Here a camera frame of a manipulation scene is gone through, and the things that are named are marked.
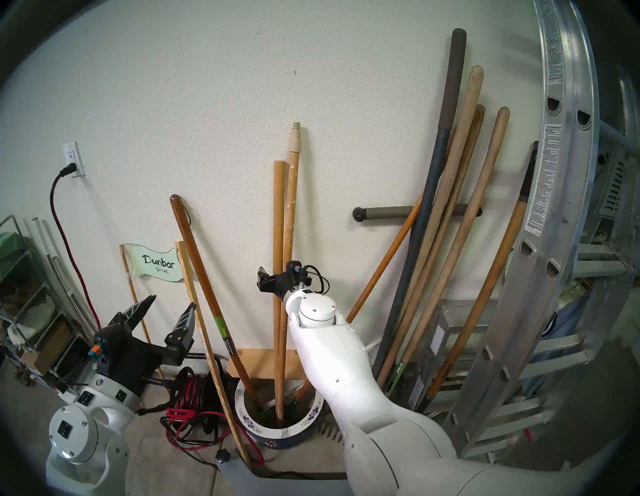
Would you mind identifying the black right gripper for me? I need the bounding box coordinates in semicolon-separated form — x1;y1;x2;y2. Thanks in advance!
257;267;301;301

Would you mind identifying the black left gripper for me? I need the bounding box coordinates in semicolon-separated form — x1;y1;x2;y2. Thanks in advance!
92;295;198;398

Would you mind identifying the plain wooden pole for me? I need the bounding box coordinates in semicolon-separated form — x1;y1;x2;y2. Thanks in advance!
272;160;287;426

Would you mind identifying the paint-speckled pole with threaded tip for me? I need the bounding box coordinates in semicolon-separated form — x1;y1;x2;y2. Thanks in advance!
276;121;302;426

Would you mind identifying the floral ceramic pot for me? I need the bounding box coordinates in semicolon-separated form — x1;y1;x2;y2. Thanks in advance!
234;377;326;450

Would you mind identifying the thin wooden stake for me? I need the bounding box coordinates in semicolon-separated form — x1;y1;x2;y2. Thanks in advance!
120;245;166;381

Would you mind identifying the Dunbar Drive paper sign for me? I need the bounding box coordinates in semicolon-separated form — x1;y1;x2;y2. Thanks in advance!
123;243;185;283

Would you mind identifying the wooden board with screws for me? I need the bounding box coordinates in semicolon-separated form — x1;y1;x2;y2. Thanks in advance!
226;349;306;382

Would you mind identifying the bundle of metal strips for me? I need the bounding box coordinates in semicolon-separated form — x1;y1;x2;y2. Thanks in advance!
31;216;98;346

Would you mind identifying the cardboard box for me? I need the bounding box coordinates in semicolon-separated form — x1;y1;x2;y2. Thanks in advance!
20;320;76;376

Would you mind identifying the green rake head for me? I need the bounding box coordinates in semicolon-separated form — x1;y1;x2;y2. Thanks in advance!
257;400;281;428

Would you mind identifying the grey bar with black cap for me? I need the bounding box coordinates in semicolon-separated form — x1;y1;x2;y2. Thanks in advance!
352;205;485;223

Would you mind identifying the green cloth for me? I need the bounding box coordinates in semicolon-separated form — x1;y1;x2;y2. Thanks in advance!
0;232;28;261

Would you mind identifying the grey folded metal stool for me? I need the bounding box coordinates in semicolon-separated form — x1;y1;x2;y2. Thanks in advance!
400;300;496;416

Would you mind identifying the aluminium ladder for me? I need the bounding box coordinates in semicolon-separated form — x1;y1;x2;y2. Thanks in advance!
425;0;640;468

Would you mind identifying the blue cloth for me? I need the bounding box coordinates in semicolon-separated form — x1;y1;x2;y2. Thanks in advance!
540;295;601;396

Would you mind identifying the white vented appliance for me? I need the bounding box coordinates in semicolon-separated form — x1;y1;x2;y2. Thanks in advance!
595;150;632;221

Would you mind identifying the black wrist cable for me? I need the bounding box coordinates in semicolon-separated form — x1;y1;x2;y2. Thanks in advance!
300;264;331;296

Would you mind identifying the dark wooden handle green band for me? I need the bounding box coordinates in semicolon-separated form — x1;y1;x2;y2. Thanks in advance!
170;194;262;408

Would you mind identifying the red cable reel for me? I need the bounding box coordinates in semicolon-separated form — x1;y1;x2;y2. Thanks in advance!
160;367;266;468

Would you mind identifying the glossy orange handle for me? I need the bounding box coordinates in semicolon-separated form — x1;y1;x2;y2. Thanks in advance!
295;127;458;401

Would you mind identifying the metal wire shelf rack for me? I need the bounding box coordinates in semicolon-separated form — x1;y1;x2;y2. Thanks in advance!
0;215;96;396

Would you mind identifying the red and black power cord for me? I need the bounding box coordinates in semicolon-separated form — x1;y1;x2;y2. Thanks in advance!
49;162;101;331

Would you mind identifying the white wall outlet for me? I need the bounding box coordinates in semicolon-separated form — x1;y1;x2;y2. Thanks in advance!
61;142;86;179

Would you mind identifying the grey handle with brown grip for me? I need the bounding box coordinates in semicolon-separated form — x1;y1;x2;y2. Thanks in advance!
372;28;468;376

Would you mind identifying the pale round-tipped wooden handle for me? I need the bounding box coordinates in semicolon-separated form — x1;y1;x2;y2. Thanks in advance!
397;106;511;376

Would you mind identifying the orange handle with black grip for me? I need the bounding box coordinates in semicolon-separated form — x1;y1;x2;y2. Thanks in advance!
426;141;541;401

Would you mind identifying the thick pale oak handle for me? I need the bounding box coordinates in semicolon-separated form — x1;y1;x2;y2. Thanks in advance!
377;65;486;386

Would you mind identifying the brown wooden handle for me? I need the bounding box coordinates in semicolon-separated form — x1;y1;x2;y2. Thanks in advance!
395;104;487;351

